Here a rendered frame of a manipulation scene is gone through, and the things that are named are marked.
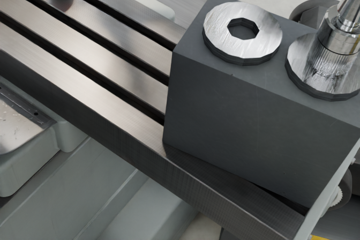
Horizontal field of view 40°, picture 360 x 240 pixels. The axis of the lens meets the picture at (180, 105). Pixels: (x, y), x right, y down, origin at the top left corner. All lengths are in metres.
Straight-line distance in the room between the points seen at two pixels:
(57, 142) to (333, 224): 0.71
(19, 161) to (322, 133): 0.49
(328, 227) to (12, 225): 0.73
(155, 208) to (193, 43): 0.92
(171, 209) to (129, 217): 0.12
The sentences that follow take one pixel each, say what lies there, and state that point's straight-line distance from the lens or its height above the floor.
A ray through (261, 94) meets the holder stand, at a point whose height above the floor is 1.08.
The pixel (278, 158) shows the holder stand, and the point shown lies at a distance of 0.61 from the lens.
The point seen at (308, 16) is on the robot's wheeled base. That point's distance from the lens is 1.41.
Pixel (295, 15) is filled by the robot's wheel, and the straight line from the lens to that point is 1.48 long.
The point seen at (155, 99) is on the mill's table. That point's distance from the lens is 0.73.
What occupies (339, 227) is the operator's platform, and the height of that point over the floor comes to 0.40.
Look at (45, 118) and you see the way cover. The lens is 0.81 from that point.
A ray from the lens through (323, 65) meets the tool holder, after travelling 0.53.
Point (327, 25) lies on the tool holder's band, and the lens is 0.51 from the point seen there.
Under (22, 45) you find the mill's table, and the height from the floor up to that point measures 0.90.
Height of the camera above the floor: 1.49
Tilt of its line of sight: 53 degrees down
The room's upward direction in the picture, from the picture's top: 9 degrees clockwise
